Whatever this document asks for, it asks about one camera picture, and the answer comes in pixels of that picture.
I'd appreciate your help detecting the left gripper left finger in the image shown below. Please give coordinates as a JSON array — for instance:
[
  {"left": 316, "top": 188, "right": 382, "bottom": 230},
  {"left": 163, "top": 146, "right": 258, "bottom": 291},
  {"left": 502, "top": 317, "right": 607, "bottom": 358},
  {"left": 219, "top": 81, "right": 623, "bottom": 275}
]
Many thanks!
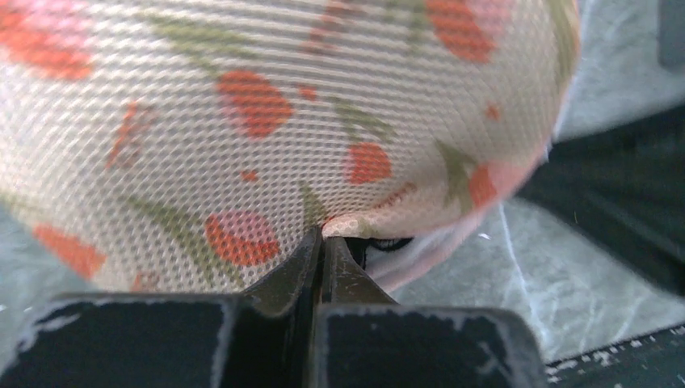
[{"left": 1, "top": 229, "right": 322, "bottom": 387}]

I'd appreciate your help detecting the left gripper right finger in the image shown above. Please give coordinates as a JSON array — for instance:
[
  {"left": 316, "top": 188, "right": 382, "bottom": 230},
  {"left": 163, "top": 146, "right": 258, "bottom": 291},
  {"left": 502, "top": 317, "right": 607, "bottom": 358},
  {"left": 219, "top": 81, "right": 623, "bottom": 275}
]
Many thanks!
[{"left": 308, "top": 238, "right": 548, "bottom": 387}]

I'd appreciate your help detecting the floral mesh laundry bag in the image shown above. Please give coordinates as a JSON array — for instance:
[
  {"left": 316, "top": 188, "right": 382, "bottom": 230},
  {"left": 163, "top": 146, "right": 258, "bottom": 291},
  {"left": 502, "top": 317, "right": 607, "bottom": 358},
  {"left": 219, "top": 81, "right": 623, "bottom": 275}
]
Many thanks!
[{"left": 1, "top": 1, "right": 579, "bottom": 292}]

